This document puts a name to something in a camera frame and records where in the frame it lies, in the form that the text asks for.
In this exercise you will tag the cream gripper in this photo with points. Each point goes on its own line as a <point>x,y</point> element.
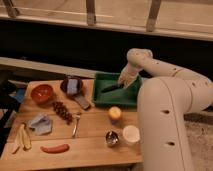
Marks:
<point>128,75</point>

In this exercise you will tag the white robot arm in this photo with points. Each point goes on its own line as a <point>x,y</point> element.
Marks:
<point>162,102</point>

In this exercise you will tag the green plastic tray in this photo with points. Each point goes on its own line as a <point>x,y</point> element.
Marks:
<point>126,98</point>

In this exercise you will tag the yellow apple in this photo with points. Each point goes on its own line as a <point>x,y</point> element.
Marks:
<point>114,113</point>

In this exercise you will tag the white plastic cup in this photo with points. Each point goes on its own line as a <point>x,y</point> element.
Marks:
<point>131,134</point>

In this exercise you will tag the light blue sponge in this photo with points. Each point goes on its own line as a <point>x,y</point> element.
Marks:
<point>72,86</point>

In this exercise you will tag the small metal cup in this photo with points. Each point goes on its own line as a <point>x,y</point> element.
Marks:
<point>111,138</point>

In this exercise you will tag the dark brown bowl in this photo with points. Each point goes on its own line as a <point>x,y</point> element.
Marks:
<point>63,85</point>

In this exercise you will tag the brown grape bunch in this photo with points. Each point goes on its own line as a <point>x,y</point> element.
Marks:
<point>62,111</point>

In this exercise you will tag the orange red bowl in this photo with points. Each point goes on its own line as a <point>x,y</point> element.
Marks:
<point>42,94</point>

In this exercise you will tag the red sausage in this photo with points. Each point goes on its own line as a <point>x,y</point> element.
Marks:
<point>57,149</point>

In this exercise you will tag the blue grey cloth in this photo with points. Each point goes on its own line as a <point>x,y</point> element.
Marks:
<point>40,124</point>

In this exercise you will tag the blue object on chair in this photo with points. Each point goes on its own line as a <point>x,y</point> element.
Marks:
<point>19,94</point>

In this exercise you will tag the peeled banana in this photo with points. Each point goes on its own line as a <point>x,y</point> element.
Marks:
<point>22,140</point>

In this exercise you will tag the black chair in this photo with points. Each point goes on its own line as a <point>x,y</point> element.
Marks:
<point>6,102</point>

